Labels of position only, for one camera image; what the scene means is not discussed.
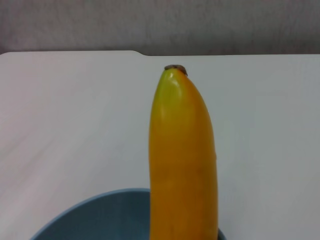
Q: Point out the yellow banana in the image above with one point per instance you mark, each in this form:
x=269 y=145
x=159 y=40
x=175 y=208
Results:
x=182 y=155

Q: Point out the blue bowl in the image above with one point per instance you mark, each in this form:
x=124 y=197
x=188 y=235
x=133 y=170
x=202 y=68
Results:
x=100 y=217

